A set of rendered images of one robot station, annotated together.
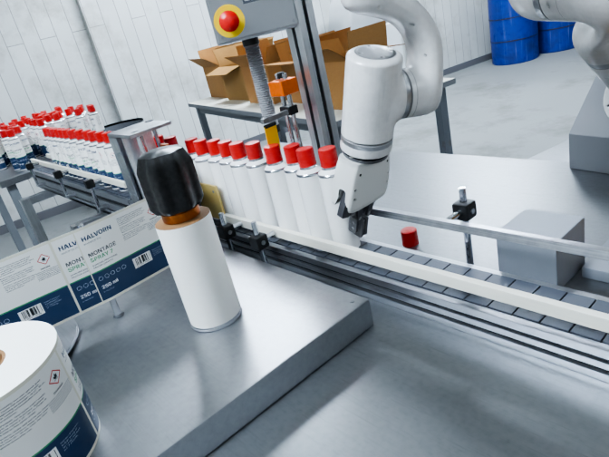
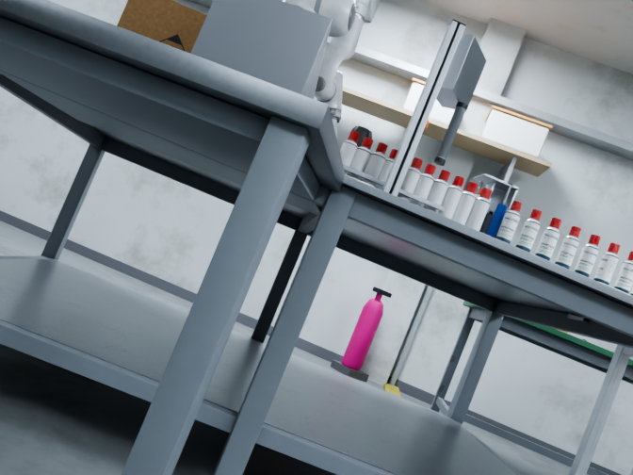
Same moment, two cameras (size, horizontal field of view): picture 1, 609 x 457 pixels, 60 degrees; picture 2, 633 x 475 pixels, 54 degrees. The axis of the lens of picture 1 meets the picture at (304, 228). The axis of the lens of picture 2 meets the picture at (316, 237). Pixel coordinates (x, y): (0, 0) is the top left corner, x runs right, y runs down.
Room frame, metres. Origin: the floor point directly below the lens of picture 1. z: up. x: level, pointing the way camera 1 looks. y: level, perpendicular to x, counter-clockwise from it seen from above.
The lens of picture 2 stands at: (2.04, -1.81, 0.59)
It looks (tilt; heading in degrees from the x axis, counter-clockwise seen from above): 3 degrees up; 122
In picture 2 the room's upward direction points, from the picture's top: 22 degrees clockwise
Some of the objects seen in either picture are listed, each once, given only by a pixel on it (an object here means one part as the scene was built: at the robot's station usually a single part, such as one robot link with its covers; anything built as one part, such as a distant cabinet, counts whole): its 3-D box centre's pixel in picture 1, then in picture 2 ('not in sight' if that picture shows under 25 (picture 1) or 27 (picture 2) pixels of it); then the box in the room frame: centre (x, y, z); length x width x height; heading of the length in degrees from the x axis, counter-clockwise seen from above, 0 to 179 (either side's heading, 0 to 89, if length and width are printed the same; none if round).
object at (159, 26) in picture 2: not in sight; (175, 66); (0.63, -0.64, 0.99); 0.30 x 0.24 x 0.27; 35
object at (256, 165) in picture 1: (264, 187); (407, 187); (1.10, 0.06, 0.98); 0.05 x 0.05 x 0.20
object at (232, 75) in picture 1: (243, 71); not in sight; (3.98, 0.16, 0.97); 0.46 x 0.44 x 0.37; 30
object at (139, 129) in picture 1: (139, 128); (495, 183); (1.29, 0.33, 1.14); 0.14 x 0.11 x 0.01; 36
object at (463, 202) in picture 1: (460, 238); not in sight; (0.79, -0.25, 0.91); 0.07 x 0.03 x 0.17; 126
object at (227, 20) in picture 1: (229, 21); not in sight; (1.08, 0.04, 1.32); 0.04 x 0.03 x 0.04; 91
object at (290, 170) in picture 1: (303, 193); (372, 171); (1.00, -0.01, 0.98); 0.05 x 0.05 x 0.20
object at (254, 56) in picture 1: (261, 85); (450, 134); (1.20, 0.02, 1.18); 0.04 x 0.04 x 0.21
